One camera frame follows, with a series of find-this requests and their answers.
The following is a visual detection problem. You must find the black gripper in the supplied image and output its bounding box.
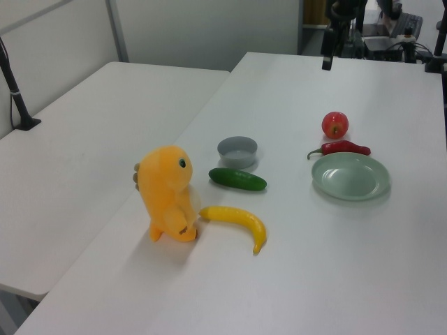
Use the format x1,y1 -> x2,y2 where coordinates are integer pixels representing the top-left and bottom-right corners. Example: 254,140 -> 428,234
321,0 -> 367,71

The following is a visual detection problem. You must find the red apple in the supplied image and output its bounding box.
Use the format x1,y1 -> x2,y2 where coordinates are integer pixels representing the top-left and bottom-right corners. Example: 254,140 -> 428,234
321,111 -> 349,140

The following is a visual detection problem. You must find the yellow wooden board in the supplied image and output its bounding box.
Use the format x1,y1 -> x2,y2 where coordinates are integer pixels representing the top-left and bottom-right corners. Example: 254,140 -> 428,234
302,0 -> 331,27

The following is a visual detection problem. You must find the gray metal box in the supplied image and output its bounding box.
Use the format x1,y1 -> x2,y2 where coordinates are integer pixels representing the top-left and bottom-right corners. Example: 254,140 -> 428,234
362,36 -> 406,62

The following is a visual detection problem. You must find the black keyboard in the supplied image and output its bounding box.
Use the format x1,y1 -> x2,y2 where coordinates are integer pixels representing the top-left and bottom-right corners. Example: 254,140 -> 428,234
389,12 -> 423,39

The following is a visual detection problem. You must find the red chili pepper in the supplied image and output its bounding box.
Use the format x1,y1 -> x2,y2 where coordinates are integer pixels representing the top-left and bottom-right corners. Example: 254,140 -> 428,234
307,140 -> 372,161

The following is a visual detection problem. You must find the black clamped stand pole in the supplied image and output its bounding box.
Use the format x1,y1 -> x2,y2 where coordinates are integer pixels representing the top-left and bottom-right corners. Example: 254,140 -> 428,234
424,20 -> 447,74

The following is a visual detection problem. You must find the pale green plate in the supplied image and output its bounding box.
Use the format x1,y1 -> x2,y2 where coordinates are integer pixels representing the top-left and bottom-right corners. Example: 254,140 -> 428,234
311,152 -> 391,202

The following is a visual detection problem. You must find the small gray bowl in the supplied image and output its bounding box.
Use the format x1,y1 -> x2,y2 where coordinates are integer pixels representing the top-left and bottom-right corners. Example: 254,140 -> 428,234
217,136 -> 259,169

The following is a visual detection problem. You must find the green cucumber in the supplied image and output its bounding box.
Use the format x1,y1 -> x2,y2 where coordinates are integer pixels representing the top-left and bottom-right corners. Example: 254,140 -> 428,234
208,167 -> 268,193

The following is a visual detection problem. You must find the yellow banana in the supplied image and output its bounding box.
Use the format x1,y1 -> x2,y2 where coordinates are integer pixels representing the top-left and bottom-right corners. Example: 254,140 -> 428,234
198,204 -> 268,255

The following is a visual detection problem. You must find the orange plush dinosaur toy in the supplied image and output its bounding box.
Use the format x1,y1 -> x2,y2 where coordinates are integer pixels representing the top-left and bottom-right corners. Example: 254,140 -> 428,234
131,145 -> 203,244

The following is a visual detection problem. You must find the gray partition post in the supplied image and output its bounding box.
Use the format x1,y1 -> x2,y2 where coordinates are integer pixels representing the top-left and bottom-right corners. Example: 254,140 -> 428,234
104,0 -> 130,64

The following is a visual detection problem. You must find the black camera stand pole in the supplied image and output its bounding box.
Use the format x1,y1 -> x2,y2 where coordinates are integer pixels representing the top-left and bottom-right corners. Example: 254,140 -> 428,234
0,36 -> 42,132

